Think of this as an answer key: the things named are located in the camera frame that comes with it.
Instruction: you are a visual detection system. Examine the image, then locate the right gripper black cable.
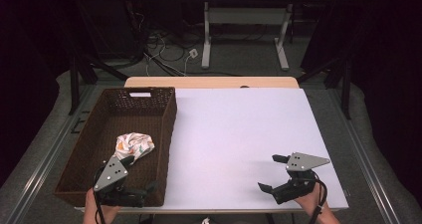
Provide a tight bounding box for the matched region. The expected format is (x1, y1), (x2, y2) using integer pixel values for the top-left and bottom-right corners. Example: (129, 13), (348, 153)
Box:
(308, 169), (328, 224)

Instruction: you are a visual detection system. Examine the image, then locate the black metal stand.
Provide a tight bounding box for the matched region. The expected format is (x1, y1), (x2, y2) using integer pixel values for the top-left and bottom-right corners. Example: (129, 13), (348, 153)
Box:
(67, 0), (131, 116)
(296, 49), (353, 120)

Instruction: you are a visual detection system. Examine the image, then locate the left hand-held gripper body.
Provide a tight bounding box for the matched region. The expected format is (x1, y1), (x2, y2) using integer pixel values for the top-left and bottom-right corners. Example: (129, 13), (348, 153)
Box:
(94, 156), (149, 208)

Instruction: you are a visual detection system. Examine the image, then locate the person's right hand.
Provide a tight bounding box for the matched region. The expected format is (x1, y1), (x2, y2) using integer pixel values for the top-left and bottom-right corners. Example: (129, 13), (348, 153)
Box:
(293, 183), (332, 218)

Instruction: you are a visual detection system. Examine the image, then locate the tangle of floor cables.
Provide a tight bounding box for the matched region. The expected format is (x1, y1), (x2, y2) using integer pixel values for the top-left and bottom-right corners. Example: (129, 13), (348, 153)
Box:
(140, 28), (243, 78)

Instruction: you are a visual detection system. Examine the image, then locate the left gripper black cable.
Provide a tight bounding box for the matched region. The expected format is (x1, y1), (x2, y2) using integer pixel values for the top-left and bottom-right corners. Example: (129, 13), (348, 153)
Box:
(92, 166), (107, 224)

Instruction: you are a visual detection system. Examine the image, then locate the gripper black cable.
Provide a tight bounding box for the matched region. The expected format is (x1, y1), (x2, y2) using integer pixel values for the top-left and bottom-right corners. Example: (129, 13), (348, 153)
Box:
(308, 169), (328, 224)
(92, 166), (107, 224)

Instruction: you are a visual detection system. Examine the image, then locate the white table sheet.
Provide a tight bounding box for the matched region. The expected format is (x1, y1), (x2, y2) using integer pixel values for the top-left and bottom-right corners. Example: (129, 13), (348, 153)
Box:
(75, 87), (350, 212)

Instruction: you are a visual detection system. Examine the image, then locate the wooden table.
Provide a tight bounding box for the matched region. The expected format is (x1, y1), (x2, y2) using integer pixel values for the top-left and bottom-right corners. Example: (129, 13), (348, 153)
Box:
(74, 76), (350, 215)

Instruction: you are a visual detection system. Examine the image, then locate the aluminium floor rail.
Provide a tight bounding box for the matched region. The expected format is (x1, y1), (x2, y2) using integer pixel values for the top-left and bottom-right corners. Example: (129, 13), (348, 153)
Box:
(2, 84), (98, 224)
(326, 88), (401, 224)

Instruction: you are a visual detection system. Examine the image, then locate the white patterned cloth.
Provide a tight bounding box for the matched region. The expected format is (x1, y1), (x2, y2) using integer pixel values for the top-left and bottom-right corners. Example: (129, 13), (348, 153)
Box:
(113, 131), (156, 166)

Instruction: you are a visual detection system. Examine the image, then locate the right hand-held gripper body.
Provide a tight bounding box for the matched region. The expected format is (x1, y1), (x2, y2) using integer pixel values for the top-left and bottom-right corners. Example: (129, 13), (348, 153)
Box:
(271, 151), (331, 205)

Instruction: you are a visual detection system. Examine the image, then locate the person's left hand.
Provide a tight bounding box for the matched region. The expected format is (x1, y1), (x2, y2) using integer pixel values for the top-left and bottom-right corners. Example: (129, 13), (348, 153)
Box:
(83, 187), (121, 218)

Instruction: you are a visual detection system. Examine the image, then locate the desk with white legs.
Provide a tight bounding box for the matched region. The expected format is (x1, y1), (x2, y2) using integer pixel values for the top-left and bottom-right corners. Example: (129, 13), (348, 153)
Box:
(182, 0), (333, 71)

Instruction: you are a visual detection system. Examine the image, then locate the brown woven basket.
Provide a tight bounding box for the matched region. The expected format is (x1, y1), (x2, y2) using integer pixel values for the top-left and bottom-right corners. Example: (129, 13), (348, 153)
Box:
(54, 87), (178, 208)

